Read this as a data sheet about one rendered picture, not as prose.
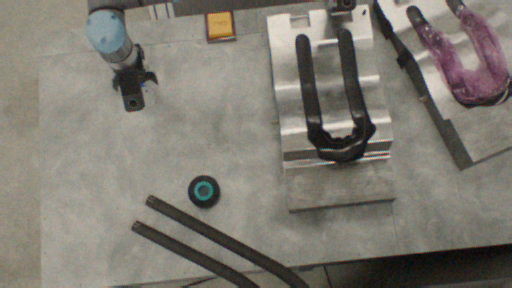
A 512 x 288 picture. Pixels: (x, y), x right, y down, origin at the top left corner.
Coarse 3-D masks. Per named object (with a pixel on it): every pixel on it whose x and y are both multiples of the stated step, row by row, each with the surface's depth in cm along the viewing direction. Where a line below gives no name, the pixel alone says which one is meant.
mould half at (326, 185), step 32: (288, 32) 157; (320, 32) 157; (352, 32) 157; (288, 64) 156; (320, 64) 155; (288, 96) 153; (320, 96) 152; (288, 128) 146; (352, 128) 146; (384, 128) 145; (288, 160) 151; (320, 160) 151; (384, 160) 151; (288, 192) 150; (320, 192) 150; (352, 192) 149; (384, 192) 149
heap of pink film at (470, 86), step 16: (464, 16) 156; (480, 16) 156; (416, 32) 158; (432, 32) 155; (480, 32) 152; (496, 32) 153; (432, 48) 152; (448, 48) 150; (480, 48) 152; (496, 48) 153; (448, 64) 151; (480, 64) 153; (496, 64) 152; (448, 80) 152; (464, 80) 152; (480, 80) 152; (496, 80) 152; (464, 96) 151; (480, 96) 151
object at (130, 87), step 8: (120, 72) 143; (128, 72) 143; (136, 72) 144; (120, 80) 144; (128, 80) 144; (136, 80) 144; (120, 88) 144; (128, 88) 144; (136, 88) 144; (128, 96) 145; (136, 96) 145; (128, 104) 145; (136, 104) 145; (144, 104) 146
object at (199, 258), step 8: (128, 224) 153; (136, 224) 152; (144, 224) 153; (136, 232) 152; (144, 232) 151; (152, 232) 151; (160, 232) 151; (152, 240) 151; (160, 240) 150; (168, 240) 149; (176, 240) 150; (168, 248) 149; (176, 248) 148; (184, 248) 148; (192, 248) 148; (184, 256) 148; (192, 256) 147; (200, 256) 147; (208, 256) 147; (200, 264) 146; (208, 264) 146; (216, 264) 145; (224, 264) 146; (216, 272) 145
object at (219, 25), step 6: (228, 12) 165; (210, 18) 165; (216, 18) 165; (222, 18) 165; (228, 18) 165; (210, 24) 165; (216, 24) 165; (222, 24) 164; (228, 24) 164; (210, 30) 164; (216, 30) 164; (222, 30) 164; (228, 30) 164; (210, 36) 165; (216, 36) 165; (222, 36) 166
